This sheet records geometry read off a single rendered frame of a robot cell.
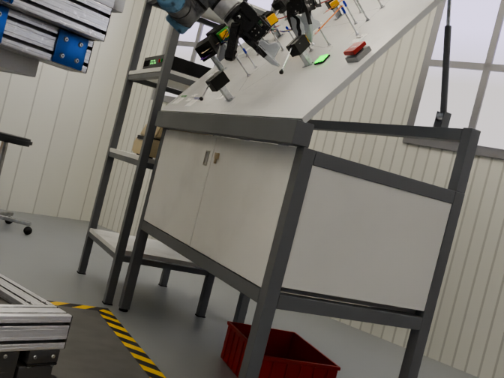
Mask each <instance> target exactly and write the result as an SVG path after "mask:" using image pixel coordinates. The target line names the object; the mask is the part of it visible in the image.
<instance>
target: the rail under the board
mask: <svg viewBox="0 0 504 378"><path fill-rule="evenodd" d="M154 126H157V127H160V128H166V129H170V130H176V131H187V132H192V133H198V134H208V135H214V136H220V137H230V138H236V139H242V140H253V141H258V142H264V143H274V144H281V145H286V146H300V147H305V148H309V145H310V142H311V137H312V133H313V130H314V124H311V123H307V122H306V123H304V122H303V121H301V120H298V119H285V118H262V117H250V116H237V115H213V114H201V113H189V112H165V111H158V113H157V118H156V122H155V125H154Z"/></svg>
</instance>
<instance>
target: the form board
mask: <svg viewBox="0 0 504 378"><path fill-rule="evenodd" d="M343 1H345V2H346V4H347V7H348V8H349V10H350V12H351V14H352V15H353V17H354V19H355V21H357V22H358V23H357V24H355V25H354V20H353V18H352V17H351V15H350V13H349V11H348V10H347V8H346V7H345V6H344V3H343ZM343 1H341V2H340V5H338V8H339V7H340V6H341V5H343V8H344V9H345V11H346V14H347V16H348V17H349V19H350V21H351V23H352V24H353V26H354V28H355V30H356V31H357V32H358V33H359V34H366V33H369V34H367V35H366V36H365V37H363V38H362V39H361V40H360V41H359V42H361V41H365V42H366V44H367V45H365V46H370V48H371V49H372V50H371V51H370V52H369V53H368V54H367V55H366V56H365V57H364V58H363V59H362V60H361V61H359V62H350V63H347V61H346V59H345V58H346V57H347V56H348V55H344V51H345V50H346V49H348V48H349V47H350V46H351V45H352V43H349V42H351V41H352V40H353V39H354V38H356V37H357V36H358V35H357V36H356V33H355V31H354V29H353V27H352V26H351V24H350V22H349V20H348V19H347V17H346V15H345V14H344V15H343V16H341V17H340V18H339V19H337V20H333V19H334V18H336V16H335V15H334V16H333V17H332V18H331V19H330V20H329V21H328V22H327V23H326V24H325V25H324V26H323V27H322V28H321V30H322V32H323V34H324V35H325V37H326V39H327V40H328V42H329V43H330V44H331V46H328V44H327V42H326V40H325V38H324V37H323V35H322V33H321V31H318V28H317V29H316V30H314V31H313V40H312V42H313V43H314V45H313V46H311V42H310V41H309V42H310V48H311V49H314V50H313V51H312V52H309V51H310V49H309V47H308V48H307V49H306V50H307V53H308V54H309V56H310V57H311V59H312V60H313V61H315V60H317V59H318V58H319V57H320V56H323V55H326V54H328V55H330V56H329V57H328V58H327V59H326V61H325V62H324V63H322V64H317V65H314V63H315V62H314V63H313V65H310V66H307V67H303V66H304V65H305V64H304V62H303V61H302V60H301V58H300V56H299V55H297V56H294V57H292V56H291V55H290V54H289V51H288V50H287V48H286V46H287V45H288V44H289V43H290V42H291V41H292V40H293V38H292V37H291V35H290V33H289V32H288V31H286V32H280V34H281V35H282V34H285V35H283V36H282V37H280V38H279V39H278V40H279V42H280V44H281V46H282V47H283V48H284V49H285V50H284V51H283V52H281V51H282V49H281V48H280V49H279V51H278V52H277V55H276V56H275V60H276V61H277V62H278V63H279V65H280V66H279V67H277V66H274V65H272V64H270V63H269V62H268V61H266V60H265V59H264V58H263V57H262V56H261V55H257V52H256V51H255V50H254V49H253V48H252V47H251V46H249V45H248V44H247V43H245V42H244V43H243V44H241V45H242V47H243V48H245V49H246V48H248V47H251V48H250V49H249V50H248V51H247V54H248V55H249V56H250V58H251V60H252V62H253V63H254V64H255V66H257V68H255V69H254V65H253V64H252V62H251V60H250V59H249V58H248V57H246V55H245V53H244V54H242V55H237V57H238V59H239V61H240V62H241V63H242V65H243V66H244V68H245V70H246V71H247V72H248V73H249V74H250V76H249V77H247V74H246V73H245V71H244V69H243V68H242V66H241V65H240V64H239V62H238V60H237V59H235V60H234V61H227V60H225V58H224V59H223V60H222V61H220V63H221V64H222V65H223V67H224V68H226V67H227V69H226V70H224V71H223V72H224V73H225V74H226V75H227V77H228V78H229V80H230V81H229V82H228V83H227V84H226V85H225V86H226V88H227V89H228V91H230V94H231V95H232V96H233V97H234V98H233V99H232V100H231V101H225V100H226V99H225V97H222V98H221V99H216V98H217V97H219V96H220V95H221V92H220V90H219V91H212V90H211V89H210V88H209V87H208V89H207V91H206V93H205V95H204V96H203V94H204V92H205V90H206V88H207V86H208V85H207V84H206V80H208V79H209V78H210V77H208V76H209V75H210V74H211V73H213V72H214V71H217V70H218V69H217V67H216V66H214V67H213V68H212V69H211V70H209V71H208V72H207V73H206V74H204V75H203V76H202V77H200V78H199V79H198V80H197V81H196V82H195V83H194V84H192V85H191V86H190V87H189V88H187V89H186V90H185V91H183V92H182V93H181V94H180V95H179V96H178V97H176V98H175V99H174V100H173V101H171V102H170V103H169V104H167V105H166V106H165V107H164V108H163V109H162V110H161V111H165V112H177V113H201V114H213V115H225V116H250V117H262V118H274V119H298V120H301V121H303V122H304V123H306V122H308V121H309V120H310V119H311V118H312V117H313V116H315V115H316V114H317V113H318V112H319V111H320V110H321V109H322V108H323V107H324V106H325V105H326V104H328V103H329V102H330V101H331V100H332V99H333V98H334V97H336V96H337V95H338V94H339V93H340V92H341V91H343V90H344V89H345V88H346V87H347V86H348V85H349V84H350V83H351V82H352V81H353V80H354V79H355V78H357V77H358V76H359V75H360V74H361V73H362V72H364V71H365V70H366V69H367V68H368V67H369V66H370V65H372V64H373V63H374V62H375V61H376V60H377V59H378V58H379V57H380V56H381V55H382V54H383V53H385V52H386V51H387V50H388V49H389V48H390V47H392V46H393V45H394V44H395V43H396V42H397V41H399V40H400V39H401V38H402V37H403V36H404V35H405V34H406V33H407V32H408V31H409V30H410V29H411V28H413V27H414V26H415V25H416V24H417V23H418V22H419V21H421V20H422V19H423V18H424V17H425V16H426V15H428V14H429V13H430V12H431V11H432V10H433V9H434V8H435V7H436V6H437V5H438V4H439V3H440V2H442V1H443V0H380V2H381V4H382V5H385V7H384V8H382V9H380V3H379V2H378V1H377V0H358V1H359V3H360V5H361V7H362V8H363V10H364V12H365V14H366V15H367V18H370V20H369V21H367V22H365V21H366V18H365V15H364V14H363V13H362V12H361V13H359V9H358V8H357V6H356V3H355V2H354V1H353V0H343ZM321 5H322V7H316V9H315V10H312V11H311V13H312V15H313V18H314V19H315V20H318V21H319V22H320V23H321V24H320V27H321V26H322V25H323V24H324V23H325V22H326V21H327V20H328V19H329V18H330V17H331V16H332V14H333V11H332V10H329V11H328V12H326V11H327V10H328V8H327V6H326V4H325V3H322V4H321ZM317 31H318V33H317V34H315V35H314V33H315V32H317ZM288 54H289V58H288V60H287V62H286V65H285V67H284V69H283V74H279V71H280V70H281V69H282V67H283V66H284V62H285V61H286V59H287V56H288ZM193 94H198V95H196V96H195V97H202V96H203V100H200V99H199V100H198V101H197V102H196V103H194V104H193V105H192V106H184V105H186V104H187V103H188V102H189V101H186V100H187V99H188V98H189V97H190V96H192V95H193ZM182 95H187V97H185V98H184V99H183V100H181V101H180V102H179V103H178V104H172V103H173V102H174V101H175V100H177V99H178V98H179V97H180V96H182ZM195 97H194V98H195Z"/></svg>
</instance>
